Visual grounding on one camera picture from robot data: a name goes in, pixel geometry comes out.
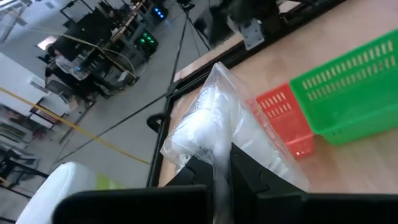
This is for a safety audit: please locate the orange plastic basket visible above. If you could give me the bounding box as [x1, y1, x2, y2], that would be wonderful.
[245, 82, 315, 160]

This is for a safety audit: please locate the white wipes canister green label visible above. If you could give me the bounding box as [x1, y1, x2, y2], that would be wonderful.
[15, 161, 125, 224]

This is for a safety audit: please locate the computer with blue lights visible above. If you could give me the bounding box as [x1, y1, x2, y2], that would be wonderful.
[150, 4, 170, 21]

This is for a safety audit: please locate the green plastic basket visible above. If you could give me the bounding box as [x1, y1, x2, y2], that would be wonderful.
[289, 27, 398, 146]

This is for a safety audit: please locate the black tripod stand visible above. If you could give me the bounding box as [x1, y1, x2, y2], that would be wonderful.
[166, 14, 214, 96]

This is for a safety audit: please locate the computer with green lights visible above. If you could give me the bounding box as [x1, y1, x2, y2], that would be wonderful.
[133, 29, 159, 58]

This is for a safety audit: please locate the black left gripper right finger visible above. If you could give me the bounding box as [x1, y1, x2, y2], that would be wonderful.
[229, 142, 398, 224]

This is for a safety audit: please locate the yellow hanging cable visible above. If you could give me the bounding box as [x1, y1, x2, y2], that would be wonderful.
[0, 86, 152, 166]

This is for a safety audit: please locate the clear bag of cotton balls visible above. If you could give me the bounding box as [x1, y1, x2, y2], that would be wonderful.
[160, 61, 312, 224]

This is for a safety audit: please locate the black workstation desk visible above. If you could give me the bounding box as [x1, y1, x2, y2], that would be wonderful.
[45, 0, 147, 100]

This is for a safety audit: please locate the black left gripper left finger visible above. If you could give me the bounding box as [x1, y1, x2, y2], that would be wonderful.
[52, 155, 215, 224]

